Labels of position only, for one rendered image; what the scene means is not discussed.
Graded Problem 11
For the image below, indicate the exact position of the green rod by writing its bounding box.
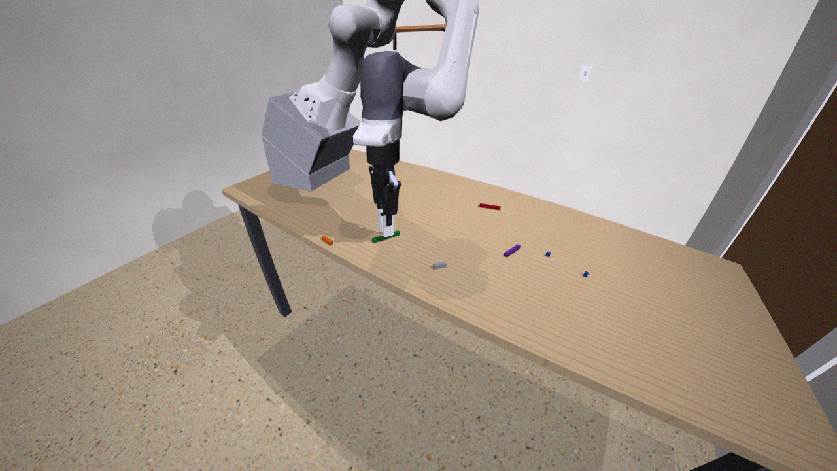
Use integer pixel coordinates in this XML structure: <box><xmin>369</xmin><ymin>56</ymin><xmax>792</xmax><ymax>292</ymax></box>
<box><xmin>372</xmin><ymin>230</ymin><xmax>400</xmax><ymax>243</ymax></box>

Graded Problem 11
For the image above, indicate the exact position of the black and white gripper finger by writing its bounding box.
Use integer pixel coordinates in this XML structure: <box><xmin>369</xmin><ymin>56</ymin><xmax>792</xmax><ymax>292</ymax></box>
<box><xmin>369</xmin><ymin>166</ymin><xmax>383</xmax><ymax>232</ymax></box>
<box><xmin>377</xmin><ymin>171</ymin><xmax>401</xmax><ymax>237</ymax></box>

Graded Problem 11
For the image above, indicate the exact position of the purple rod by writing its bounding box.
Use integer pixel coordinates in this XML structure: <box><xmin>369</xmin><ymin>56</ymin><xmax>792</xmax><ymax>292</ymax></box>
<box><xmin>504</xmin><ymin>244</ymin><xmax>521</xmax><ymax>257</ymax></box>

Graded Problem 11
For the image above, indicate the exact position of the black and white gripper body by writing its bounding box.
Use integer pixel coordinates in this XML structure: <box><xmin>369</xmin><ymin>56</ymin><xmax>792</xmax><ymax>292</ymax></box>
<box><xmin>366</xmin><ymin>139</ymin><xmax>400</xmax><ymax>186</ymax></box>

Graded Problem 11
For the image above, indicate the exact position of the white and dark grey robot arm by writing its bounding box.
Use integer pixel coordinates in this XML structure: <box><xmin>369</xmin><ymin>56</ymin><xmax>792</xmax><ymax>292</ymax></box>
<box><xmin>290</xmin><ymin>0</ymin><xmax>479</xmax><ymax>147</ymax></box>

